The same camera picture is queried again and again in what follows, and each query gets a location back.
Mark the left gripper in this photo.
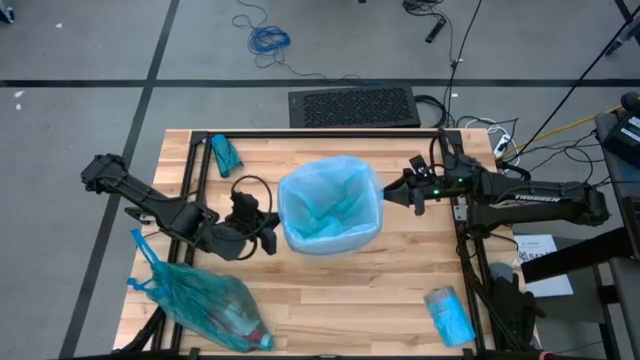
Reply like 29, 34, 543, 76
199, 190, 282, 262

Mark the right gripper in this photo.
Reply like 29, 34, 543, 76
382, 167, 459, 217

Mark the light blue trash bag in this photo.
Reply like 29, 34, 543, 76
277, 154, 386, 257

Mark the teal plastic trash bag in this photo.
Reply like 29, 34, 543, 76
127, 228, 277, 354

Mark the red Core Power bottle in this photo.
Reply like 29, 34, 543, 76
214, 309, 275, 352

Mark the dark teal bag roll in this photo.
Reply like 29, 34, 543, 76
209, 133, 245, 179

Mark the blue bag pack clear wrap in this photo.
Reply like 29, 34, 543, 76
423, 285, 478, 348

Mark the black perforated computer case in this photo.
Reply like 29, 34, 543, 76
288, 84, 422, 129

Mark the white power strip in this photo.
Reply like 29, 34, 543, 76
492, 124, 514, 157

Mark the white paper sheet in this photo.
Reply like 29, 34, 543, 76
512, 233, 575, 299

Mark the black glove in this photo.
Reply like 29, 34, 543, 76
487, 262, 547, 352

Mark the slanted black pole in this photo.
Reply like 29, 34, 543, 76
518, 9, 640, 154

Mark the black side desk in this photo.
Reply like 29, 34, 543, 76
519, 89, 640, 360

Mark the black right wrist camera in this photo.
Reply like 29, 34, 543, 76
408, 154, 431, 179

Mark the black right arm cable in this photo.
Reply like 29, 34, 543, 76
427, 130, 451, 176

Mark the black table frame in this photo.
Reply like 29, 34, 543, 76
119, 129, 506, 360

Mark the black cable with plug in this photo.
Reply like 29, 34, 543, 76
402, 0, 450, 45

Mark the yellow extension cable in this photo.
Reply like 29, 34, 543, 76
513, 103, 624, 151

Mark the blue cable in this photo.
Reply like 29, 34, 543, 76
231, 0, 381, 86

